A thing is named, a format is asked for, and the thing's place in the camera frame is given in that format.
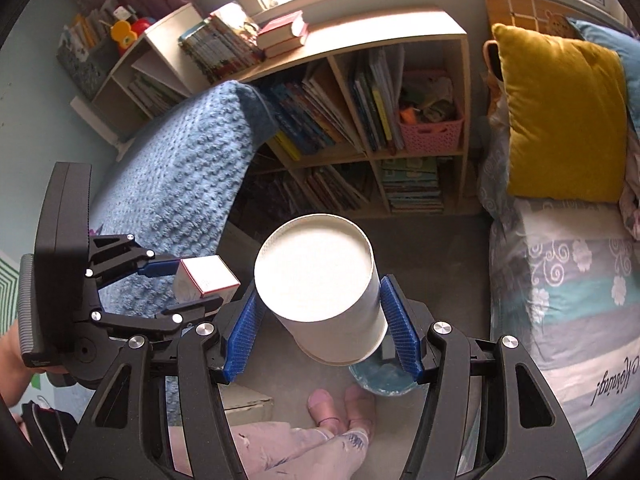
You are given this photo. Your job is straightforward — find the person's left foot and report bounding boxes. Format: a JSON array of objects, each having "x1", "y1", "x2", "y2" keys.
[{"x1": 307, "y1": 389, "x2": 346, "y2": 436}]

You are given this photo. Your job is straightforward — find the orange tiled headboard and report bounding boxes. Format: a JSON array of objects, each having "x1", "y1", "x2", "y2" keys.
[{"x1": 482, "y1": 0, "x2": 583, "y2": 41}]

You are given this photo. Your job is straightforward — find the green striped wall sticker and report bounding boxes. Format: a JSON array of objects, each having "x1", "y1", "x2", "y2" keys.
[{"x1": 0, "y1": 250, "x2": 21, "y2": 316}]

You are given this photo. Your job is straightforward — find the yellow toy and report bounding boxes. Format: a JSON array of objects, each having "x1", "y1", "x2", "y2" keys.
[{"x1": 110, "y1": 20, "x2": 138, "y2": 56}]

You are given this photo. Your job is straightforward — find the blue knitted blanket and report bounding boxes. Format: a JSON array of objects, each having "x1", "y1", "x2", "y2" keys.
[{"x1": 87, "y1": 80, "x2": 278, "y2": 426}]

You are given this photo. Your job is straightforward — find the person's left forearm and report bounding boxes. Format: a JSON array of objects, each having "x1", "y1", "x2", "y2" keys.
[{"x1": 0, "y1": 332, "x2": 51, "y2": 411}]

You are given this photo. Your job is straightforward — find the stack of flat picture books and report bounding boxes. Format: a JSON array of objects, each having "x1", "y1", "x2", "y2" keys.
[{"x1": 382, "y1": 157, "x2": 446, "y2": 213}]

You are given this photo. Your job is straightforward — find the yellow pillow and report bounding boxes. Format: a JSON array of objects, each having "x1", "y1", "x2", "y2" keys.
[{"x1": 492, "y1": 22, "x2": 628, "y2": 204}]

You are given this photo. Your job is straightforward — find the white paper cup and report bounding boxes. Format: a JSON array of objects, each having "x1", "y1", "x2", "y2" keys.
[{"x1": 254, "y1": 214, "x2": 390, "y2": 367}]

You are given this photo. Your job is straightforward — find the pink floral cloth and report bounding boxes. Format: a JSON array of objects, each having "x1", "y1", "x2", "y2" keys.
[{"x1": 617, "y1": 135, "x2": 640, "y2": 241}]

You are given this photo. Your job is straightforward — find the pink plastic basket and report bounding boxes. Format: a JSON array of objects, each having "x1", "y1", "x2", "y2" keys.
[{"x1": 397, "y1": 70, "x2": 466, "y2": 156}]

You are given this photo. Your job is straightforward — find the small white bookshelf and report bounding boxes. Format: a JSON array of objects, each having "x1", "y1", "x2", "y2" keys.
[{"x1": 70, "y1": 2, "x2": 211, "y2": 148}]

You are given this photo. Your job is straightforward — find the pile of small toys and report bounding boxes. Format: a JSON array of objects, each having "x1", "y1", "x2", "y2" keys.
[{"x1": 400, "y1": 77, "x2": 458, "y2": 123}]

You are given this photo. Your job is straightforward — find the grey patterned storage box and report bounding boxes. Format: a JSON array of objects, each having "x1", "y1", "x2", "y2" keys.
[{"x1": 56, "y1": 35, "x2": 123, "y2": 101}]

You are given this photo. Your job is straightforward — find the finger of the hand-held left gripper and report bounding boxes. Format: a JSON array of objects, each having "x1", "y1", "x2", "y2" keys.
[
  {"x1": 85, "y1": 234, "x2": 181, "y2": 291},
  {"x1": 75, "y1": 296, "x2": 224, "y2": 341}
]

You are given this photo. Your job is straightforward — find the stack of comic books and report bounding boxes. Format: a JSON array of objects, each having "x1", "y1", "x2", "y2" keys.
[{"x1": 179, "y1": 2, "x2": 266, "y2": 86}]

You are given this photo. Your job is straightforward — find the row of tall picture books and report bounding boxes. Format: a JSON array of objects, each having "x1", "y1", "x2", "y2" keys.
[{"x1": 350, "y1": 45, "x2": 407, "y2": 153}]

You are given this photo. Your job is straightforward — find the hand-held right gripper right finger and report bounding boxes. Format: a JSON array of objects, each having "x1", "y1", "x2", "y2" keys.
[{"x1": 380, "y1": 275, "x2": 588, "y2": 480}]

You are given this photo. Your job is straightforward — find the black bag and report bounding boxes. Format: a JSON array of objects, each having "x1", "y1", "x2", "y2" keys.
[{"x1": 20, "y1": 400, "x2": 81, "y2": 471}]

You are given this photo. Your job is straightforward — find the small white box red edges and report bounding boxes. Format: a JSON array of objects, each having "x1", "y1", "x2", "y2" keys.
[{"x1": 173, "y1": 255, "x2": 241, "y2": 306}]

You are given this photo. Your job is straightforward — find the patterned bed sheet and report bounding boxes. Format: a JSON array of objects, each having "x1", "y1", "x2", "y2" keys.
[{"x1": 477, "y1": 110, "x2": 640, "y2": 476}]

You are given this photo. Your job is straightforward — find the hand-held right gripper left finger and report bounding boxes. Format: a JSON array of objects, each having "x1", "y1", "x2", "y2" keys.
[{"x1": 60, "y1": 287, "x2": 266, "y2": 480}]

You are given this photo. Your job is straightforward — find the row of leaning dark books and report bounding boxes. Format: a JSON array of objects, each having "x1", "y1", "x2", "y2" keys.
[{"x1": 240, "y1": 165, "x2": 372, "y2": 216}]

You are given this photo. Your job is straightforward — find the wooden cube bookshelf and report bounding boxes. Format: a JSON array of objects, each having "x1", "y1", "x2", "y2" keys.
[{"x1": 227, "y1": 7, "x2": 471, "y2": 218}]

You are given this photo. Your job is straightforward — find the blue pillow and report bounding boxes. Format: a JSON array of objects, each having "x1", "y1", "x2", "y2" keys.
[{"x1": 567, "y1": 17, "x2": 640, "y2": 136}]

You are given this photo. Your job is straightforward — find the red hardcover book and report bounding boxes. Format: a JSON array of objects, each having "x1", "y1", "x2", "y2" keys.
[
  {"x1": 256, "y1": 10, "x2": 307, "y2": 38},
  {"x1": 262, "y1": 30, "x2": 309, "y2": 59}
]

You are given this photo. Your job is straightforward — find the row of colourful thin books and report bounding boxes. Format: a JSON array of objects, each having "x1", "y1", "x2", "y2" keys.
[{"x1": 260, "y1": 62, "x2": 365, "y2": 158}]

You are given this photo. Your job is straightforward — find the person's leg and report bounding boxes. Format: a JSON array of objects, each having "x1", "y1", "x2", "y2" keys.
[{"x1": 167, "y1": 422, "x2": 371, "y2": 480}]

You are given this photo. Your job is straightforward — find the beige cardboard box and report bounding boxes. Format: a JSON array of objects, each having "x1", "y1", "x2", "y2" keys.
[{"x1": 220, "y1": 385, "x2": 275, "y2": 426}]

